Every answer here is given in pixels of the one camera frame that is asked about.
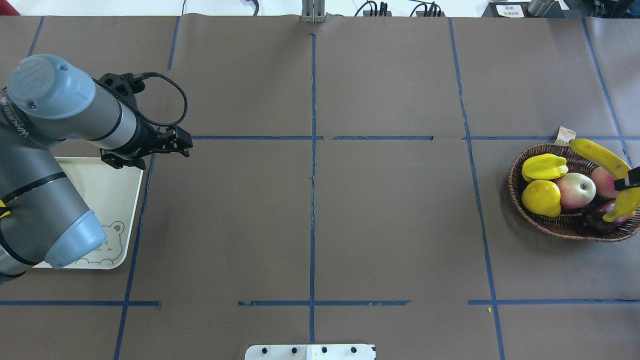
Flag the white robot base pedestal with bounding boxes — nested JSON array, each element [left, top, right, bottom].
[[244, 343, 377, 360]]

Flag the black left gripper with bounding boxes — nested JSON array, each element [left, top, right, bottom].
[[100, 120, 194, 170]]

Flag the yellow banana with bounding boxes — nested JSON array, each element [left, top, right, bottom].
[[0, 200, 10, 219], [569, 138, 640, 223]]

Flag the yellow starfruit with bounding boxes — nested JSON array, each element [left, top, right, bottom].
[[521, 153, 569, 183]]

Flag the paper price tag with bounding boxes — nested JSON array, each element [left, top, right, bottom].
[[553, 126, 577, 147]]

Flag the yellow lemon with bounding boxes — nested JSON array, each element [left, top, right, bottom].
[[521, 179, 562, 218]]

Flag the white bear tray plate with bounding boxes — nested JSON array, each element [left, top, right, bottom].
[[1, 157, 142, 271]]

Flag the dark purple eggplant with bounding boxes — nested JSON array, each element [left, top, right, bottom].
[[578, 199, 636, 234]]

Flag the brown wicker basket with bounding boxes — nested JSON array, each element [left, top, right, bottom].
[[506, 143, 639, 243]]

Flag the red pink apple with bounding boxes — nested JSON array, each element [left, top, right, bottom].
[[589, 166, 619, 199]]

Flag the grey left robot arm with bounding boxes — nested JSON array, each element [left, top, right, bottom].
[[0, 54, 194, 285]]

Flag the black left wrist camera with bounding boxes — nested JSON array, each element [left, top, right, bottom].
[[98, 73, 146, 103]]

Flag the aluminium frame post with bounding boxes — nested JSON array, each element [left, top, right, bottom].
[[301, 0, 327, 24]]

